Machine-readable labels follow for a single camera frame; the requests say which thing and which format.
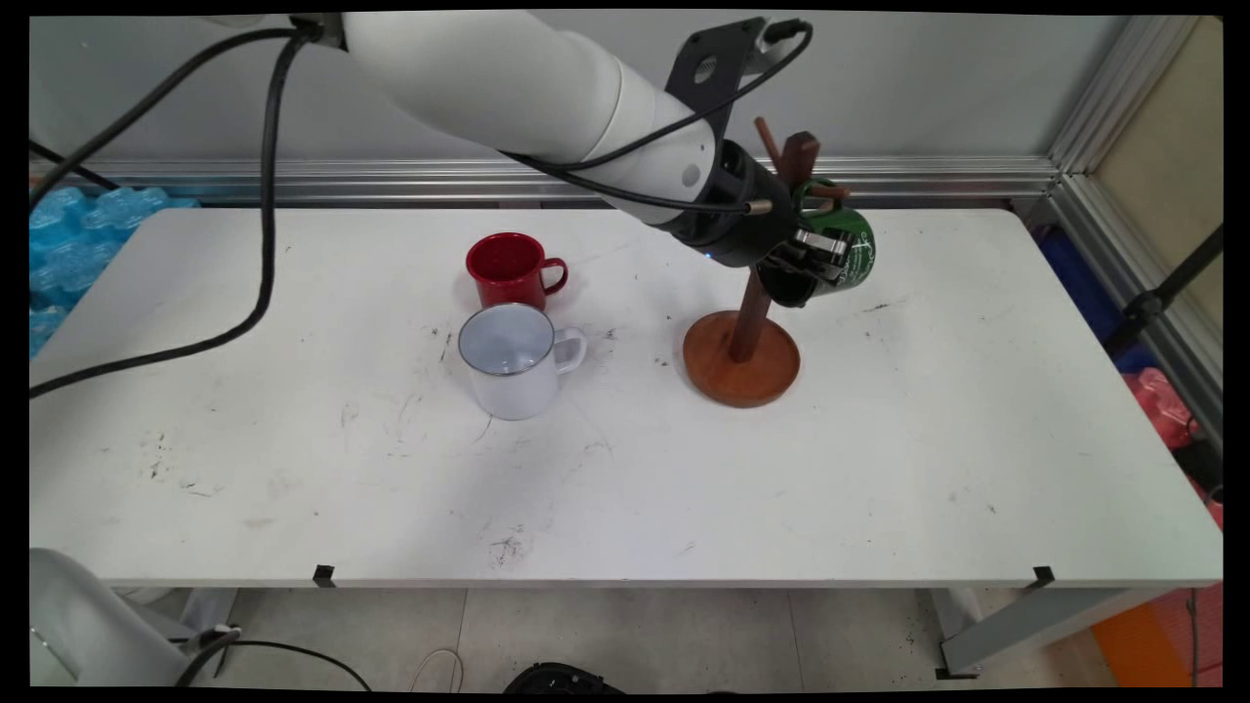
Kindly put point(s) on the horizontal aluminium frame rail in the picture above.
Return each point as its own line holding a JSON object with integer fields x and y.
{"x": 342, "y": 181}

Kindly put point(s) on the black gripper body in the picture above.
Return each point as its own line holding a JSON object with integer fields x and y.
{"x": 737, "y": 220}

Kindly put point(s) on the aluminium side frame rail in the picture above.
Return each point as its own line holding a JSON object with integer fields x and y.
{"x": 1152, "y": 283}

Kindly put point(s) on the grey table leg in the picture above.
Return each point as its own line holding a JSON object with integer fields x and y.
{"x": 1025, "y": 625}

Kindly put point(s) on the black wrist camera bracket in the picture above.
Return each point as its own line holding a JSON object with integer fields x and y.
{"x": 728, "y": 73}

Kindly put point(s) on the blue plastic bag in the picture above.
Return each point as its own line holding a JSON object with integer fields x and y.
{"x": 1084, "y": 288}

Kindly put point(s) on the red plastic bag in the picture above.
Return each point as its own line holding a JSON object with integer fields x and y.
{"x": 1162, "y": 410}

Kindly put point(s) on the green enamel mug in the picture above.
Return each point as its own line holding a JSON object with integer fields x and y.
{"x": 857, "y": 249}

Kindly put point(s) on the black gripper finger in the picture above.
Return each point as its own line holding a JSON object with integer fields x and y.
{"x": 822, "y": 256}
{"x": 789, "y": 268}

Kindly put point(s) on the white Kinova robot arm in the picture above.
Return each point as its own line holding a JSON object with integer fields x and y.
{"x": 508, "y": 83}

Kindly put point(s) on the blue bubble wrap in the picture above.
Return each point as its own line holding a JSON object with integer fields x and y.
{"x": 78, "y": 244}

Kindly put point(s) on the orange box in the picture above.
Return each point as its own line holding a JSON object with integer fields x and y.
{"x": 1143, "y": 640}

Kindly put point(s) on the grey white robot base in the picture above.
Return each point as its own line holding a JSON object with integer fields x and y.
{"x": 88, "y": 625}

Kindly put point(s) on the red enamel mug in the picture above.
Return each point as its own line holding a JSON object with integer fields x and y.
{"x": 508, "y": 278}

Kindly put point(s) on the upright aluminium frame post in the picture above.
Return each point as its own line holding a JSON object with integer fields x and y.
{"x": 1113, "y": 93}

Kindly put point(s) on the white enamel mug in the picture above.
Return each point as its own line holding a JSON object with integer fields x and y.
{"x": 513, "y": 386}

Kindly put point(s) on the black tripod leg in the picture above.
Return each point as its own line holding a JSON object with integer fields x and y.
{"x": 1162, "y": 288}

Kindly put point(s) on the black table edge clip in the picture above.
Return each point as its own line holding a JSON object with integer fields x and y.
{"x": 1043, "y": 576}
{"x": 323, "y": 576}

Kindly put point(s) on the brown wooden mug tree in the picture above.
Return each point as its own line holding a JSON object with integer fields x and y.
{"x": 742, "y": 376}

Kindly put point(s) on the black object on floor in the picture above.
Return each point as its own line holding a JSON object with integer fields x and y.
{"x": 562, "y": 679}

